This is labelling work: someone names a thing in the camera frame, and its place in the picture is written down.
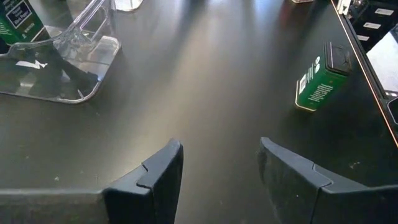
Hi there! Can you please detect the silver metal bracket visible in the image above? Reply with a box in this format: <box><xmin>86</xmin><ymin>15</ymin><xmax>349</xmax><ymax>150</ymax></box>
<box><xmin>337</xmin><ymin>0</ymin><xmax>352</xmax><ymax>15</ymax></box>

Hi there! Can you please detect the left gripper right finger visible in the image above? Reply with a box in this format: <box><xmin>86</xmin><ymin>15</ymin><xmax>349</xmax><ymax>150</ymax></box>
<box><xmin>257</xmin><ymin>136</ymin><xmax>398</xmax><ymax>224</ymax></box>

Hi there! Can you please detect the black table mat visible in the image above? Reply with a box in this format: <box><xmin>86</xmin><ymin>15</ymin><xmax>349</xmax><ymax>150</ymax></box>
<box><xmin>0</xmin><ymin>0</ymin><xmax>398</xmax><ymax>224</ymax></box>

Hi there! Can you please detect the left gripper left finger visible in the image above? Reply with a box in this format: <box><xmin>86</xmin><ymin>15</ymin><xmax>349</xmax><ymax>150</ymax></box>
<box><xmin>0</xmin><ymin>138</ymin><xmax>184</xmax><ymax>224</ymax></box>

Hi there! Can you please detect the black table frame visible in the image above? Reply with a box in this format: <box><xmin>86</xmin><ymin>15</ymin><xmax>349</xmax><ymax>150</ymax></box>
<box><xmin>331</xmin><ymin>0</ymin><xmax>398</xmax><ymax>147</ymax></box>

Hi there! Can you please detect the green black pepper tin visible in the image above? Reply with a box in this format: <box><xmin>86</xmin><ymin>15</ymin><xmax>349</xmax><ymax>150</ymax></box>
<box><xmin>294</xmin><ymin>41</ymin><xmax>353</xmax><ymax>112</ymax></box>
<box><xmin>0</xmin><ymin>0</ymin><xmax>51</xmax><ymax>46</ymax></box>

